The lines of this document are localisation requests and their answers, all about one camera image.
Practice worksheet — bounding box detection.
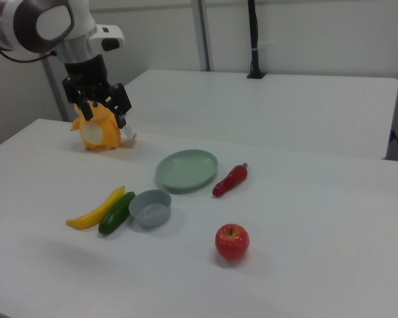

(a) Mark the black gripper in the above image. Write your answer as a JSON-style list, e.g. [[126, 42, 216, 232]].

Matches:
[[62, 54, 133, 130]]

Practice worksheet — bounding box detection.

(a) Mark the red apple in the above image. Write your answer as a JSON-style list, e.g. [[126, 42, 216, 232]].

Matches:
[[214, 223, 250, 261]]

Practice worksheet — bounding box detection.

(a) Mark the yellow plush duck toy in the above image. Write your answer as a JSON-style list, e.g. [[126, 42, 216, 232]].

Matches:
[[70, 101, 137, 152]]

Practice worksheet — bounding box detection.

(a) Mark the pale green plate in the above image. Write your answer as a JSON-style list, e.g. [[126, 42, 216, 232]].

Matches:
[[155, 149, 219, 195]]

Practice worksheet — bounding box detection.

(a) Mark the green cucumber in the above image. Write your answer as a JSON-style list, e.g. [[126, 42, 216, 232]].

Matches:
[[98, 191, 137, 237]]

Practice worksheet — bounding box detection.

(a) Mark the yellow banana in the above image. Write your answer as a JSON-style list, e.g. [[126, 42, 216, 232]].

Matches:
[[65, 185, 125, 230]]

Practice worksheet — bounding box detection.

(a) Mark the grey round bowl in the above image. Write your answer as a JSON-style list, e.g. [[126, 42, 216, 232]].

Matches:
[[128, 189, 172, 229]]

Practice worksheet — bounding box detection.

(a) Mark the red chili pepper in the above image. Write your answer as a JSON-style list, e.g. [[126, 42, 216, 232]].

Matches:
[[212, 162, 249, 198]]

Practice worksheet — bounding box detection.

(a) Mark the white adjacent table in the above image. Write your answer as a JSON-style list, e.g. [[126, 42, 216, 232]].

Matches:
[[122, 68, 398, 162]]

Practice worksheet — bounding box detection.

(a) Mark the grey metal frame post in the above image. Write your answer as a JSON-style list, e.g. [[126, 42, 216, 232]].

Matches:
[[41, 58, 71, 122], [190, 0, 215, 72]]

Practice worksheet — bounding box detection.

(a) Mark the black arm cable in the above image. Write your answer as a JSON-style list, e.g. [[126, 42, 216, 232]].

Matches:
[[0, 36, 58, 64]]

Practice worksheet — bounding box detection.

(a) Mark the black camera pole with clamp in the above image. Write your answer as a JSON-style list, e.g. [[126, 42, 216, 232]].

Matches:
[[246, 0, 268, 80]]

